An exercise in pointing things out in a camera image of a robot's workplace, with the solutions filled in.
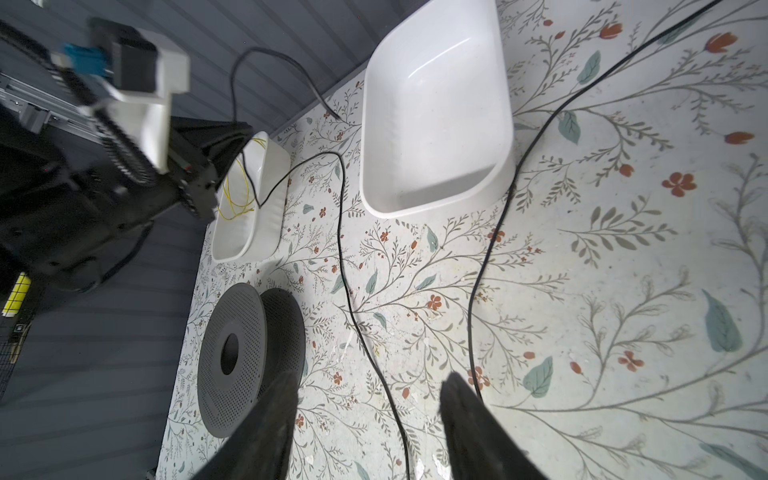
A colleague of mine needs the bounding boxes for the black cable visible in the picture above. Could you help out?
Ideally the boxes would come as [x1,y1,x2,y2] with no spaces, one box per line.
[229,0,724,480]

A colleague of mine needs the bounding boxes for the white tray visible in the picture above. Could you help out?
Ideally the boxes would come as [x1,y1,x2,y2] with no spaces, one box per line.
[360,0,516,222]
[211,132,291,264]

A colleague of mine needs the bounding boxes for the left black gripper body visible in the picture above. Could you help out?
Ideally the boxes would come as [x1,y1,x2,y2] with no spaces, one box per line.
[167,116,255,222]

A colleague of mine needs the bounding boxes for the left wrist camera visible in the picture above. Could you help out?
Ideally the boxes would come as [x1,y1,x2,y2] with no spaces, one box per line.
[52,17,190,174]

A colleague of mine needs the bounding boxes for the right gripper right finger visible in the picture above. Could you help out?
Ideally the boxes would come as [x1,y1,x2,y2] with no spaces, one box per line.
[440,372,544,480]

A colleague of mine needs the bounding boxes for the left white tray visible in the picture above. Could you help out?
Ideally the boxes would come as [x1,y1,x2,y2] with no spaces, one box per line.
[211,132,291,264]

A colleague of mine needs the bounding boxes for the right white tray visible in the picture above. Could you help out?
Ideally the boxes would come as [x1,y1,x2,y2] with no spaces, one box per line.
[360,0,516,222]

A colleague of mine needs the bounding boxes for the yellow rubber bands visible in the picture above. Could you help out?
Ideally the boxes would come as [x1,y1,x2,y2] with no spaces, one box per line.
[217,152,258,221]

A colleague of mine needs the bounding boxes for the black cable spool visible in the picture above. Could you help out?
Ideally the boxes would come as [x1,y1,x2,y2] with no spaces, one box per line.
[197,283,306,438]

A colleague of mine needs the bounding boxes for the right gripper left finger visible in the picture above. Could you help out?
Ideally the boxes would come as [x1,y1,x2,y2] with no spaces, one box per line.
[194,372,299,480]

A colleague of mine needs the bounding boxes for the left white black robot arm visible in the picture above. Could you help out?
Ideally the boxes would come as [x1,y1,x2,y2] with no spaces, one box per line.
[1,17,254,291]

